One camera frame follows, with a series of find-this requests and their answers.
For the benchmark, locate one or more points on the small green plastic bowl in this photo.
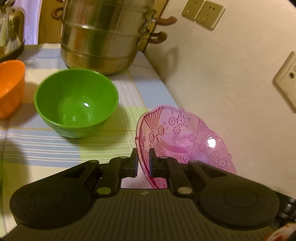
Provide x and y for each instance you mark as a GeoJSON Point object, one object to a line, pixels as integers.
{"type": "Point", "coordinates": [76, 102]}

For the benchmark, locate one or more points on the stainless steel kettle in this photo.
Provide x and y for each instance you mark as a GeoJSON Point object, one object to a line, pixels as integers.
{"type": "Point", "coordinates": [12, 30]}

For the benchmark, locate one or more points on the double wall socket plate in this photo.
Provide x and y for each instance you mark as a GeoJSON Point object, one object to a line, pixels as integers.
{"type": "Point", "coordinates": [205, 13]}

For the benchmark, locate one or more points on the stainless steel steamer pot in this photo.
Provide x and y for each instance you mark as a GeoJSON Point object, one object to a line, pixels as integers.
{"type": "Point", "coordinates": [105, 35]}

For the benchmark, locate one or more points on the pink glass plate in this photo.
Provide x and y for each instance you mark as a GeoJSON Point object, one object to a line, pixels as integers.
{"type": "Point", "coordinates": [184, 136]}

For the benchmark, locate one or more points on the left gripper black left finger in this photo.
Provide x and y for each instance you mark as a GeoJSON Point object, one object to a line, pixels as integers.
{"type": "Point", "coordinates": [67, 196]}

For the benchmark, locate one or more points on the checkered plaid tablecloth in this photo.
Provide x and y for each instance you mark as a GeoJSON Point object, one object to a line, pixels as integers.
{"type": "Point", "coordinates": [30, 150]}

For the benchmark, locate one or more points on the person's hand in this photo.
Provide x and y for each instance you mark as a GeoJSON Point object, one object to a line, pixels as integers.
{"type": "Point", "coordinates": [287, 232]}

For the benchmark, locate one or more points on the pink sheer curtain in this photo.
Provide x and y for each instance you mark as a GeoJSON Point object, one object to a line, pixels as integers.
{"type": "Point", "coordinates": [32, 11]}

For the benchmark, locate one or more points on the single wall socket plate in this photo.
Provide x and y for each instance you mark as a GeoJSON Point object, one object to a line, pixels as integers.
{"type": "Point", "coordinates": [284, 81]}

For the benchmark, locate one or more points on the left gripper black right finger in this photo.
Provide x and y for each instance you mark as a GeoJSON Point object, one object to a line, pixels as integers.
{"type": "Point", "coordinates": [224, 198]}

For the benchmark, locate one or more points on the orange plastic bowl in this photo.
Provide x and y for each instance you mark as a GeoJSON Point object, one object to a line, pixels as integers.
{"type": "Point", "coordinates": [12, 86]}

